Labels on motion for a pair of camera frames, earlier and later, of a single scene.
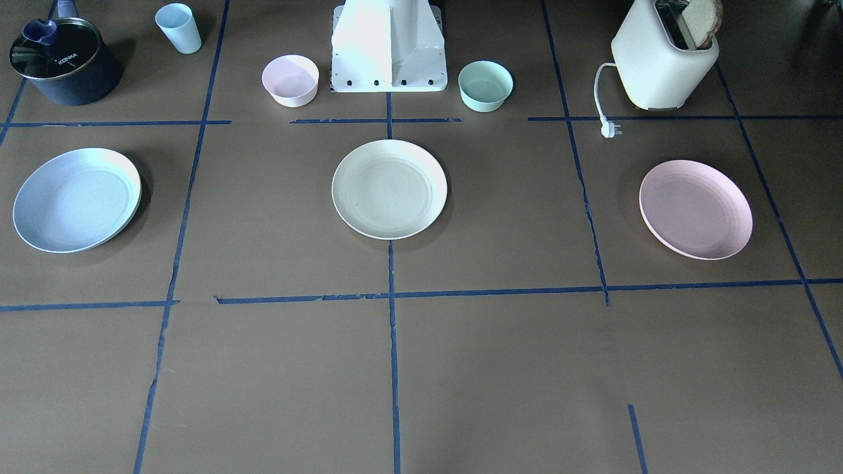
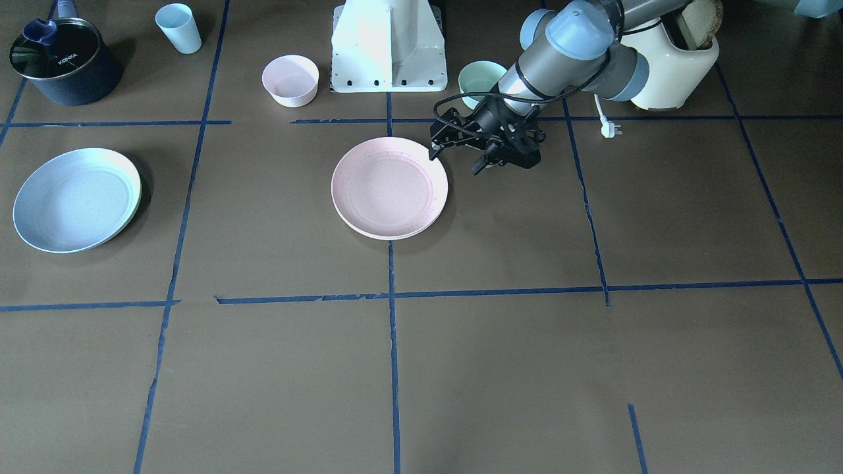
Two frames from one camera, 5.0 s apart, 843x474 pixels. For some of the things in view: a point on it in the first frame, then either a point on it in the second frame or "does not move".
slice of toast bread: x=703 y=18 does not move
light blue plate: x=77 y=200 does not move
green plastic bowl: x=484 y=85 does not move
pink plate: x=695 y=210 -> x=388 y=188
